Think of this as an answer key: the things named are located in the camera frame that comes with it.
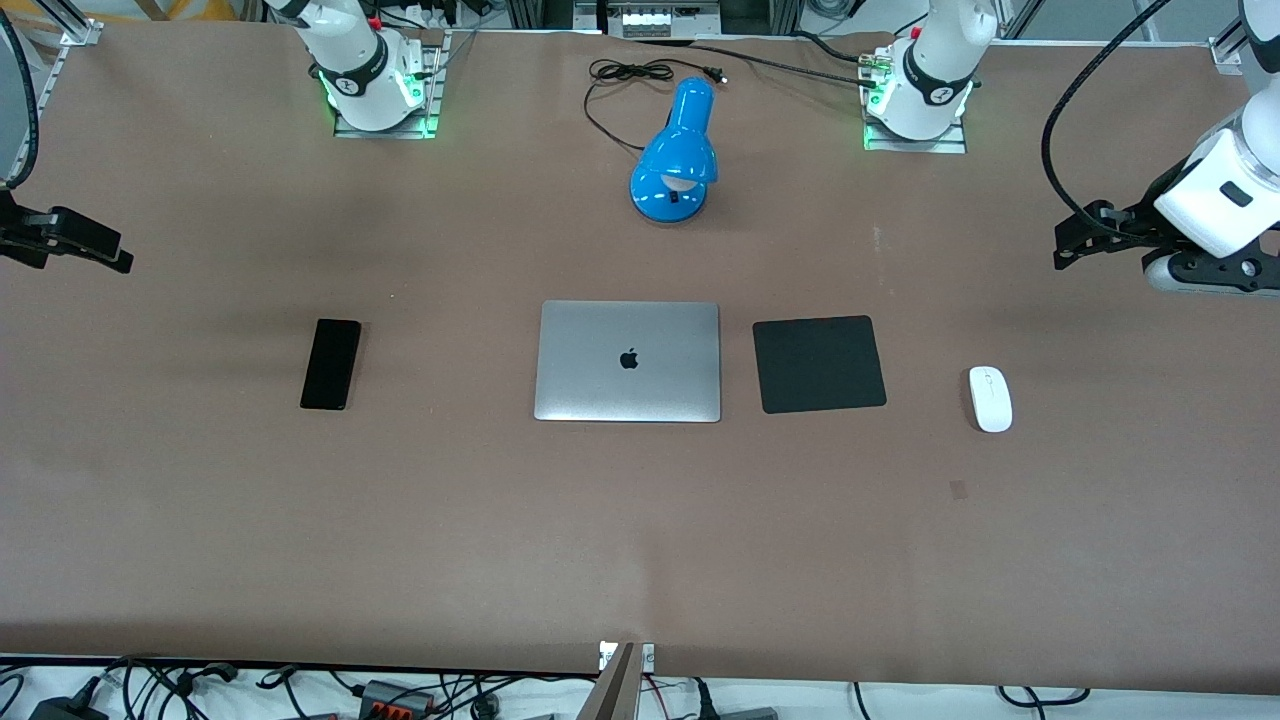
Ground black smartphone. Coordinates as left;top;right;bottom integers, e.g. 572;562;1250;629
299;318;363;412

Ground white computer mouse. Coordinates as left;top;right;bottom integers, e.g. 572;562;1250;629
967;365;1015;435

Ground black mouse pad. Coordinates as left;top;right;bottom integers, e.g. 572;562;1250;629
751;314;889;416

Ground blue desk lamp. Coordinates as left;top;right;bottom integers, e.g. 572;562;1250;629
629;76;720;224

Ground black power adapter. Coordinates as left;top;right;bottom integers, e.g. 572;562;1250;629
28;676;109;720

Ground silver laptop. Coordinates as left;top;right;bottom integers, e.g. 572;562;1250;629
532;299;723;424

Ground white power strip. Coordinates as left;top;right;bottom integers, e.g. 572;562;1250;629
618;8;699;40

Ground brown paper table cover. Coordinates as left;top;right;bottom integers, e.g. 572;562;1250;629
0;18;1280;693

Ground grey connector block orange levers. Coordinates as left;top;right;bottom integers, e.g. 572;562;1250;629
358;679;438;718

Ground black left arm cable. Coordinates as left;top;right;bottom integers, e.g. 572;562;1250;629
1041;0;1177;241

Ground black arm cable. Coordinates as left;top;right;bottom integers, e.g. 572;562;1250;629
1041;0;1177;241
0;14;40;193

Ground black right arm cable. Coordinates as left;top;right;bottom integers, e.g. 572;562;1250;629
0;14;40;193

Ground aluminium arm base plate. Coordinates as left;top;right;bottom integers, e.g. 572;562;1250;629
862;44;969;154
332;28;453;140

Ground black base supply cable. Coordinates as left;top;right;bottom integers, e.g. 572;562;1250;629
636;32;906;93

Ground black tangled floor cables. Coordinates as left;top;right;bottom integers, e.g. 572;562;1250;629
105;654;301;720

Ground black looped floor cable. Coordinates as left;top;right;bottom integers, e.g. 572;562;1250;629
994;683;1093;709

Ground black lamp power cord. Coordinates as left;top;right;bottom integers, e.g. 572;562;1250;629
582;57;730;154

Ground brown camera mount post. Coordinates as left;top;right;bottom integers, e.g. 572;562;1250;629
590;640;657;720

